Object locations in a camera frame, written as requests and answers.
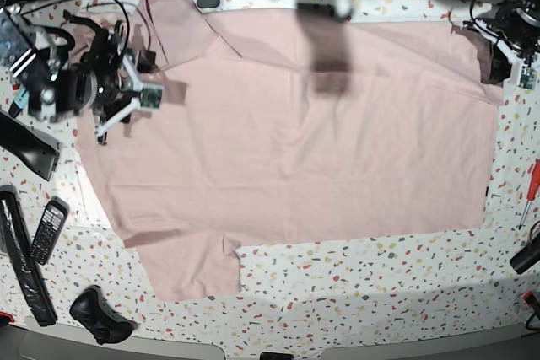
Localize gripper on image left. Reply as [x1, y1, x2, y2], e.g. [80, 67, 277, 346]
[94, 49, 164, 145]

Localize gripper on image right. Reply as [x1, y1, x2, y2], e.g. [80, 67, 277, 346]
[463, 21, 538, 89]

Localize pink T-shirt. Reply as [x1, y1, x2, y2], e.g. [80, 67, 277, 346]
[77, 0, 502, 301]

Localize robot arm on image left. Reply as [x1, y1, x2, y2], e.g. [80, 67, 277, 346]
[1, 5, 164, 144]

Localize teal highlighter marker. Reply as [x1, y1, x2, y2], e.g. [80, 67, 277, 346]
[8, 85, 29, 119]

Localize black JVC remote control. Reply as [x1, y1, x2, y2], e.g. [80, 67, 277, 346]
[30, 196, 69, 266]

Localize black cylinder tool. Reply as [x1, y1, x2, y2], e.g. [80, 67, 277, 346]
[510, 239, 540, 275]

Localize long black plastic-wrapped bar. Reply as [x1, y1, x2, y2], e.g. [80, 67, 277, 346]
[1, 185, 57, 327]

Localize black game controller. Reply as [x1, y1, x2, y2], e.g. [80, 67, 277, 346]
[69, 286, 138, 345]

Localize red handle screwdriver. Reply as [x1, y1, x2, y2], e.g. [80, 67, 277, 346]
[518, 159, 540, 228]

